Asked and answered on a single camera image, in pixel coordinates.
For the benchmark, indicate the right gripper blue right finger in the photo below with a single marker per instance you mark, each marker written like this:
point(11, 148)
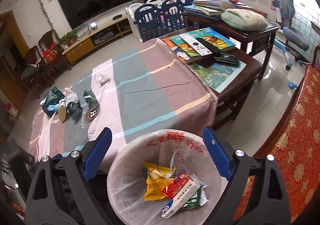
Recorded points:
point(220, 153)

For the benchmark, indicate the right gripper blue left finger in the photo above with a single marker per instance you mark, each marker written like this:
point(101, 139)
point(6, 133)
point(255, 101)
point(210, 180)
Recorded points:
point(93, 153)

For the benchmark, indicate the white blue medicine box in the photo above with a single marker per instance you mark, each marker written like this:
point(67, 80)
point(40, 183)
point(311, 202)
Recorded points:
point(180, 199)

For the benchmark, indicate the white paper cup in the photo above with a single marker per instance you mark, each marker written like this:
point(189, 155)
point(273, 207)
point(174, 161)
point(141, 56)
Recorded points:
point(62, 111)

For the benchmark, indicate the dark green snack wrapper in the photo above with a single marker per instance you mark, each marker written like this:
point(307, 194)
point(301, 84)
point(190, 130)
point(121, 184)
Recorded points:
point(90, 99)

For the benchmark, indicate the blue glove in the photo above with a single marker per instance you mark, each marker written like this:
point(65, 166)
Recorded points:
point(56, 107)

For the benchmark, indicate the yellow snack bag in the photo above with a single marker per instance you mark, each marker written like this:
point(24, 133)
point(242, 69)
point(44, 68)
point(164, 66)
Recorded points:
point(156, 177)

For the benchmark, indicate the white plastic bag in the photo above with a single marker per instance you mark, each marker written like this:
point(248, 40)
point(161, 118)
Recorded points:
point(70, 96)

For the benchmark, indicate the white tissue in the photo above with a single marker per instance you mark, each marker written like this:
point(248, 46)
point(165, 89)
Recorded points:
point(102, 78)

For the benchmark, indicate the red cardboard box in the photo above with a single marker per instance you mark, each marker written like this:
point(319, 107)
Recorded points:
point(173, 188)

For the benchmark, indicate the white lined trash basket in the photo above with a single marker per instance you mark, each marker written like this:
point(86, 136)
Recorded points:
point(140, 180)

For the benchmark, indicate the green tissue box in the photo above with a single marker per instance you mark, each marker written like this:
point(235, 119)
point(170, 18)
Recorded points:
point(51, 98)

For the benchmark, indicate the red floral sofa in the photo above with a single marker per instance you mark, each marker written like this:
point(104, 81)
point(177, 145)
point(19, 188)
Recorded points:
point(295, 145)

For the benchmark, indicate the dark wooden coffee table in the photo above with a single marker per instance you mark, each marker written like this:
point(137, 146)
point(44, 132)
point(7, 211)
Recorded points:
point(230, 74)

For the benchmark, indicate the striped pastel tablecloth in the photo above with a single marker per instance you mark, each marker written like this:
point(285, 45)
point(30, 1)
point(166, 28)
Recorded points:
point(149, 89)

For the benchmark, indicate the dark wooden armchair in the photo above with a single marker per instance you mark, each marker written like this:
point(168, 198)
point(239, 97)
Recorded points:
point(34, 74)

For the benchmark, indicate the black remote control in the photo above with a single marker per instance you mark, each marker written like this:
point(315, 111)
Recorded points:
point(209, 46)

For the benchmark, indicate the white remote control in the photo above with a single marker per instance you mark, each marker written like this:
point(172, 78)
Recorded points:
point(195, 44)

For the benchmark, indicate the potted green plant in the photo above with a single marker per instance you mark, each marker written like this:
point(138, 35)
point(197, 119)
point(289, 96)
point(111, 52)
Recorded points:
point(68, 39)

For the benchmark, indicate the dark wooden side table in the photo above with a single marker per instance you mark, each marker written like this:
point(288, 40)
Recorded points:
point(262, 40)

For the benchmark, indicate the wooden tv cabinet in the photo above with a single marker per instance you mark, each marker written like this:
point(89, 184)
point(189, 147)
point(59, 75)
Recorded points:
point(96, 38)

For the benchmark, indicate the blue child chair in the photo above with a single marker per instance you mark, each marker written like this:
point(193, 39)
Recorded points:
point(286, 10)

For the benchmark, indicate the green grey cushion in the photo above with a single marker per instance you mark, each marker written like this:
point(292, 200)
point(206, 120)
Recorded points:
point(244, 20)

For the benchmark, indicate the blue white baby fence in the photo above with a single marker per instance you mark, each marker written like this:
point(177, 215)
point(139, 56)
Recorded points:
point(156, 18)

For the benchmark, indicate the stack of books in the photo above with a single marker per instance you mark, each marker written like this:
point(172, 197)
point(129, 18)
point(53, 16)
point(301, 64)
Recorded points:
point(213, 7)

